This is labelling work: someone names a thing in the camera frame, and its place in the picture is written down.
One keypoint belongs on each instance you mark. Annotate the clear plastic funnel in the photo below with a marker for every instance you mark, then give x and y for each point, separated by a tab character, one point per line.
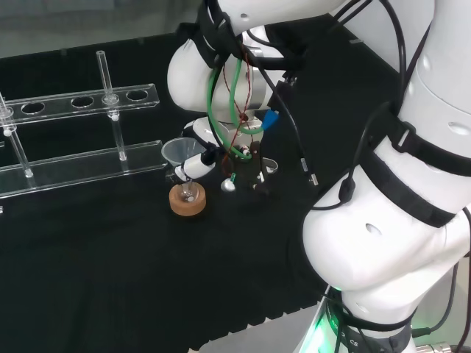
176	150

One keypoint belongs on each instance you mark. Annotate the small glass round-bottom flask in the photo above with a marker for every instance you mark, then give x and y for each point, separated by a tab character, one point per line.
188	196

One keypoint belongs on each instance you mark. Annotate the clear acrylic funnel stand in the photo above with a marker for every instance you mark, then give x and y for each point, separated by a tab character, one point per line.
73	167

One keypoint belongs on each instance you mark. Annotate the black bench cloth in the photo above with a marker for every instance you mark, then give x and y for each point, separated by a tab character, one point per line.
110	276

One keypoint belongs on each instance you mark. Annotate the grey tape piece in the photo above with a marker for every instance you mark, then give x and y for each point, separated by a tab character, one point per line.
355	41

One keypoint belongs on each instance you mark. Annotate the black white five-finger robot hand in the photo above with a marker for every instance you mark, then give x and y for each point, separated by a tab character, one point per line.
246	173

